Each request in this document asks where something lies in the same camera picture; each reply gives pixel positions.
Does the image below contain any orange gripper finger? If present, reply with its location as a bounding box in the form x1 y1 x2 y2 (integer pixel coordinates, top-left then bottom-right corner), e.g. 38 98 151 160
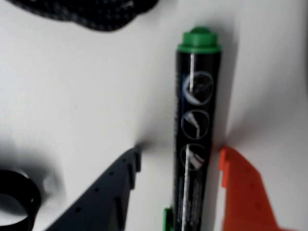
218 146 299 231

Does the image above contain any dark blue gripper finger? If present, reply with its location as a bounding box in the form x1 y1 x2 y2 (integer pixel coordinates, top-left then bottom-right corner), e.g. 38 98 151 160
44 147 142 231

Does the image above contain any green black marker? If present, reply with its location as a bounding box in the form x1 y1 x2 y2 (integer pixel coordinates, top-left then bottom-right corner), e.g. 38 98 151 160
163 25 222 231

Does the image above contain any black ring strap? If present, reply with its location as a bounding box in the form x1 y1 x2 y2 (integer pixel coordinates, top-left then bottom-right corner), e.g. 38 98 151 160
0 169 41 231

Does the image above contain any coiled black usb cable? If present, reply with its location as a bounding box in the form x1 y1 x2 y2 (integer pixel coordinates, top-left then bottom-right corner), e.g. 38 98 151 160
9 0 161 33

